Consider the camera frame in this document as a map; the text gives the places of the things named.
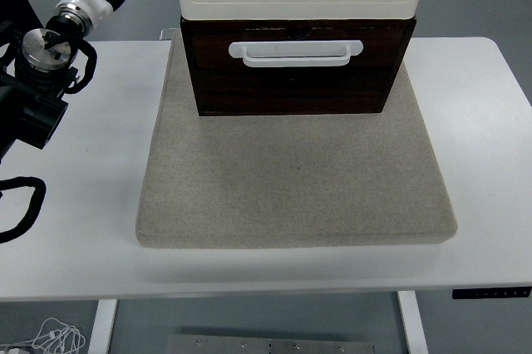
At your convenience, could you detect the grey fabric mat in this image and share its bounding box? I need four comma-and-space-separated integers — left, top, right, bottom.
135, 29, 459, 250

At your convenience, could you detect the white drawer handle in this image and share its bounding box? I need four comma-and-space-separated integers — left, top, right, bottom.
228, 39, 365, 69

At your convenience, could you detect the black table control panel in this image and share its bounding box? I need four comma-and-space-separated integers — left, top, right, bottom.
451, 287, 532, 301

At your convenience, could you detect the white table leg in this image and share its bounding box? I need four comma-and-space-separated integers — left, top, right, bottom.
86, 298, 120, 354
396, 290, 430, 354

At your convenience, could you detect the dark wooden drawer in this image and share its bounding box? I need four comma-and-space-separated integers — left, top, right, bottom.
190, 27, 410, 71

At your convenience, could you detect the white cable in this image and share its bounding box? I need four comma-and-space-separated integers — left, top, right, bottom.
0, 317, 87, 354

